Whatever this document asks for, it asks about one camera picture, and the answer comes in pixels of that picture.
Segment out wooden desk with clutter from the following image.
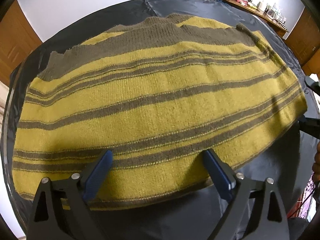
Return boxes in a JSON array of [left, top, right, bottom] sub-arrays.
[[223, 0, 288, 38]]

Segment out black satin bed sheet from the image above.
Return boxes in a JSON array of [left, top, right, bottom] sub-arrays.
[[1, 0, 317, 239]]

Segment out wooden wardrobe cabinets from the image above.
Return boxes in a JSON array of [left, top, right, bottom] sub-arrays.
[[285, 8, 320, 77]]

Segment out red floral bedding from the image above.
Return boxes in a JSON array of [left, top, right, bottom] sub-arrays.
[[287, 177, 315, 219]]

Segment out mustard striped knit sweater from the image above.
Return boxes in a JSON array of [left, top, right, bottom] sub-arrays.
[[12, 14, 307, 210]]

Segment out brown wooden door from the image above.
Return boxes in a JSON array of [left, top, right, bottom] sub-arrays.
[[0, 1, 42, 85]]

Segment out person's right hand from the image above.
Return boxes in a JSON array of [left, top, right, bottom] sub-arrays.
[[312, 142, 320, 176]]

